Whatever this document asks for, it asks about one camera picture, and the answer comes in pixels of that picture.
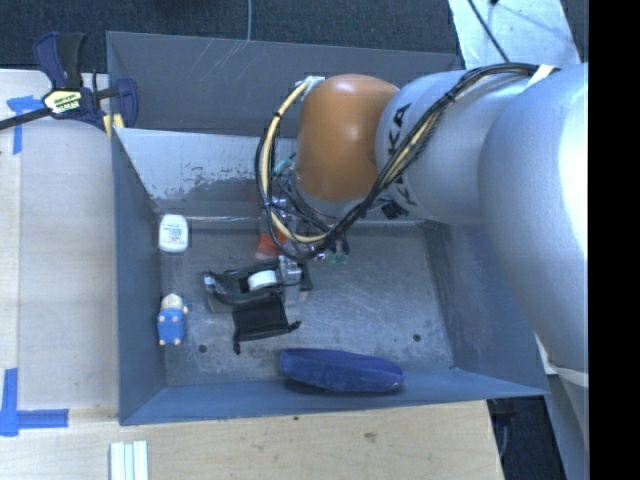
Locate orange plastic object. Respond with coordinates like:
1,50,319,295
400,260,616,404
254,232,289,262

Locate black tape dispenser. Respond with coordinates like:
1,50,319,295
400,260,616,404
202,262,286,314

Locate grey metal bin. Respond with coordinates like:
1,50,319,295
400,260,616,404
105,31,551,427

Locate small white plastic bottle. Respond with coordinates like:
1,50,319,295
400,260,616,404
158,213,191,254

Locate blue toy figure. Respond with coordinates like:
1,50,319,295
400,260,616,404
156,292,190,347

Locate pale wood flat board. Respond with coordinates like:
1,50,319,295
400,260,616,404
17,117,121,412

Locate black drawstring pouch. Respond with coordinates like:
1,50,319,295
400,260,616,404
231,297,303,355

